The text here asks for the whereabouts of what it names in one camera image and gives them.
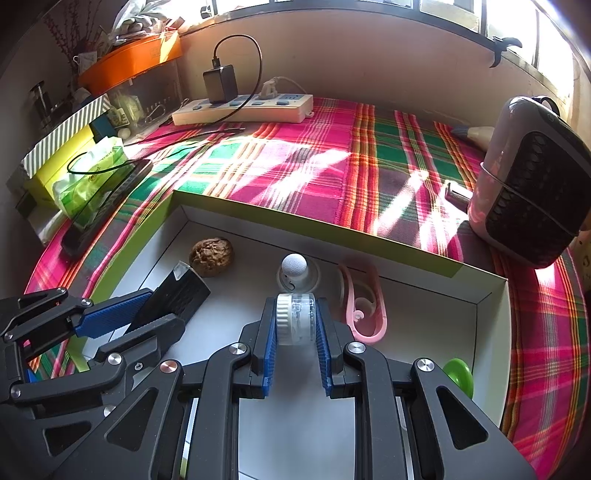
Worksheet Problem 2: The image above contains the white power strip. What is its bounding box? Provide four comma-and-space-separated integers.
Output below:
172, 91, 315, 126

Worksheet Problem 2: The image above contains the yellow box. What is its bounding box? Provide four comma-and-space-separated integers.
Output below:
23, 124, 100, 204

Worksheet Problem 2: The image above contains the clear plastic storage box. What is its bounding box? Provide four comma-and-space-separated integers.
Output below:
108, 62, 185, 139

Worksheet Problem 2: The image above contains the black smartphone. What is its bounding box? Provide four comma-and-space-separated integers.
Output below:
60, 159, 154, 259

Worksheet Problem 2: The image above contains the pink grey heater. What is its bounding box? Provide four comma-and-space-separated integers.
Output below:
467, 95, 591, 268

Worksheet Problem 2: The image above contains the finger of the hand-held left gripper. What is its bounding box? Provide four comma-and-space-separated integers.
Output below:
9, 313, 186, 408
0, 286, 154, 365

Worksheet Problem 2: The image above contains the large brown walnut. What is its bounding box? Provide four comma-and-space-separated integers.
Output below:
189, 237, 235, 278

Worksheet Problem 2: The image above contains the small silver metal object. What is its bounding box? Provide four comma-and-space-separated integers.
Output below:
443, 181, 474, 214

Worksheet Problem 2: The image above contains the pink plastic clip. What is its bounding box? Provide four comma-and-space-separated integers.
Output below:
336, 262, 389, 343

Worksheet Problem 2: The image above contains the green tissue packet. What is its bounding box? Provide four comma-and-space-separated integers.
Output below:
52, 138, 130, 217

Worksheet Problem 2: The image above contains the black charger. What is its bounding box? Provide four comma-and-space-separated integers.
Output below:
203, 65, 238, 104

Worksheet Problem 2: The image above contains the black window hook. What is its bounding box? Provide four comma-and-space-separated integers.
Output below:
480, 36, 523, 69

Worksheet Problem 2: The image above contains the white plastic bag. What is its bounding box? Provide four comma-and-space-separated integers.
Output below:
108, 0, 185, 35

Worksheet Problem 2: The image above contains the striped box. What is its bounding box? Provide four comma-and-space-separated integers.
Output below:
21, 95, 112, 178

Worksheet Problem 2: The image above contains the plaid cloth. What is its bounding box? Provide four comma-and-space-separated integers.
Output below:
25, 95, 591, 467

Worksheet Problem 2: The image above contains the orange tray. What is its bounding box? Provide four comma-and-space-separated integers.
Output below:
76, 32, 183, 95

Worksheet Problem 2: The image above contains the beige cone-shaped item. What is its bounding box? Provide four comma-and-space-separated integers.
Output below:
450, 124, 496, 151

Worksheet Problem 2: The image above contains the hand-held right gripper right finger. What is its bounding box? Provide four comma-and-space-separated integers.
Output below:
315, 298, 539, 480

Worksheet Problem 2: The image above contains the white clear round jar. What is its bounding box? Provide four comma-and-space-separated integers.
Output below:
276, 292, 319, 346

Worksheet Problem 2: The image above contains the green round disc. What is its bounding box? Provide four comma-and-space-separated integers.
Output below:
442, 357, 475, 398

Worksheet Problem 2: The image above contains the black charging cable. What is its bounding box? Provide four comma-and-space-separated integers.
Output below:
67, 34, 264, 178

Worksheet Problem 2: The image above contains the black power bank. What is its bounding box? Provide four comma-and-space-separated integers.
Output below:
124, 261, 212, 333

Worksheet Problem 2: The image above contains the green white cardboard box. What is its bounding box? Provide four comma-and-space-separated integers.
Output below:
69, 189, 511, 480

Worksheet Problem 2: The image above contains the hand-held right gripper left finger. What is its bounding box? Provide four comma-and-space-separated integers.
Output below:
55, 295, 279, 480

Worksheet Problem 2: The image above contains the white plug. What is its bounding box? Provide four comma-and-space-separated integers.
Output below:
256, 76, 305, 100

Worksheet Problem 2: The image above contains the white mushroom-shaped holder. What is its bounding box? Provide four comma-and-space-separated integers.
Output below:
276, 253, 320, 292

